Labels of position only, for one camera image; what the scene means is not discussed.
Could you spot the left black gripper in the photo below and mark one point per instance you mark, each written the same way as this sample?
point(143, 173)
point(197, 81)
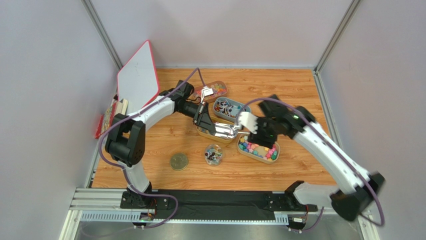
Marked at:
point(203, 119)

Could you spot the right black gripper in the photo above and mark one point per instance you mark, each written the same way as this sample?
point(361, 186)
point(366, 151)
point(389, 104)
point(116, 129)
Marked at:
point(260, 131)

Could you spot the silver metal scoop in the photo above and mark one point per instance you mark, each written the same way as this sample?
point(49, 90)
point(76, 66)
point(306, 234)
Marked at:
point(227, 131)

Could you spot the beige tray of star candies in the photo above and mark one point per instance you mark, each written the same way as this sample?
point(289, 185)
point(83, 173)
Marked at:
point(257, 152)

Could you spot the clear plastic jar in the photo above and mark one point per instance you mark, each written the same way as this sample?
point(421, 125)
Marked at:
point(213, 155)

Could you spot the pink tray of gummy candies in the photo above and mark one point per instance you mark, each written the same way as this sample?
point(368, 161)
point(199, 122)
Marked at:
point(218, 87)

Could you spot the gold metal jar lid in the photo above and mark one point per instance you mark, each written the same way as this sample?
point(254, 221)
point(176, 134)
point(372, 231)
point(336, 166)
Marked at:
point(179, 161)

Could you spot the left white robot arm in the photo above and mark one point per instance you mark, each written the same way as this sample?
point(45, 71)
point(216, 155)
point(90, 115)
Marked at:
point(126, 139)

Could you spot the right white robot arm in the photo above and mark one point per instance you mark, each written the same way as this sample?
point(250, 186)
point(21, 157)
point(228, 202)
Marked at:
point(356, 188)

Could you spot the blue tray of lollipops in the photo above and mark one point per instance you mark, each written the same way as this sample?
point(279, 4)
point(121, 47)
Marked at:
point(227, 108)

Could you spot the white board with red edge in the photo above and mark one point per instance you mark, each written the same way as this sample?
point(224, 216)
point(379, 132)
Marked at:
point(137, 81)

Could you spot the stack of books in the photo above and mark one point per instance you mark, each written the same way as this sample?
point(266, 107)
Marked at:
point(106, 120)

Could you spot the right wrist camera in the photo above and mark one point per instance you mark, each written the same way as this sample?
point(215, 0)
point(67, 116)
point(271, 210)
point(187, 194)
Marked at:
point(247, 120)

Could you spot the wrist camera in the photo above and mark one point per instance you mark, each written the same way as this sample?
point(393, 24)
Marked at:
point(247, 120)
point(207, 95)

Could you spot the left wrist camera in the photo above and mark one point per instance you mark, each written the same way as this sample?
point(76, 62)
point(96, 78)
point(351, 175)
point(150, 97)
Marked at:
point(207, 95)

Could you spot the aluminium frame rail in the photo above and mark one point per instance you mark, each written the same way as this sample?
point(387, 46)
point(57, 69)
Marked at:
point(111, 204)

